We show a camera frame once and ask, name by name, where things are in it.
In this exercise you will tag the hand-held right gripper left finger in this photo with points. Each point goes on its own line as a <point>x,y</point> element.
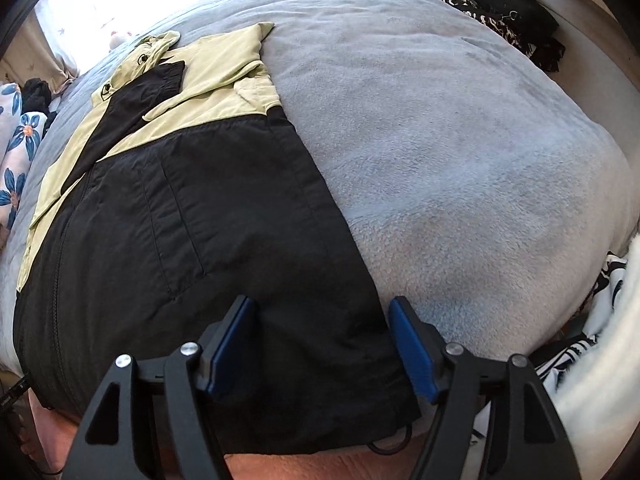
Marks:
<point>232,345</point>

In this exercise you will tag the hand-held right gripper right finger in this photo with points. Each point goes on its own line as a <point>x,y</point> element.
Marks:
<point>412,350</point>

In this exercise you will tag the green and black hooded jacket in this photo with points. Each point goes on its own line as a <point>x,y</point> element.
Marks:
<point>200,210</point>

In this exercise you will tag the dark clothes pile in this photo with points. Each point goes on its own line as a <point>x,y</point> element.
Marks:
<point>37,95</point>

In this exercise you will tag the pink fabric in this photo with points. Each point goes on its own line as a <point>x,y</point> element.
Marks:
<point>325,465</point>

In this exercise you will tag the grey-blue fleece bed blanket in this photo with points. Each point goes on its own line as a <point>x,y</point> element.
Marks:
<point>450,160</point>

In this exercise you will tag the white fluffy cloth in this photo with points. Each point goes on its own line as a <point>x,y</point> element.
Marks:
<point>600,400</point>

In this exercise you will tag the black white printed cloth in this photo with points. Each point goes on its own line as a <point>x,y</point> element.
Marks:
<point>610,280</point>

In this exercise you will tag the rolled blue floral blanket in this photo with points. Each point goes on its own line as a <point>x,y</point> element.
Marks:
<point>15,150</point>

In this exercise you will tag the small plush toy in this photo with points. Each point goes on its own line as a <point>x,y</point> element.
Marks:
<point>120,40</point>

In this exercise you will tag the black white patterned cloth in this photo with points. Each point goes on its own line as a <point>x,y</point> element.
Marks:
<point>500,25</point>

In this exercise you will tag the beige curtain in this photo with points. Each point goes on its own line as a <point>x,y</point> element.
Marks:
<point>30,60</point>

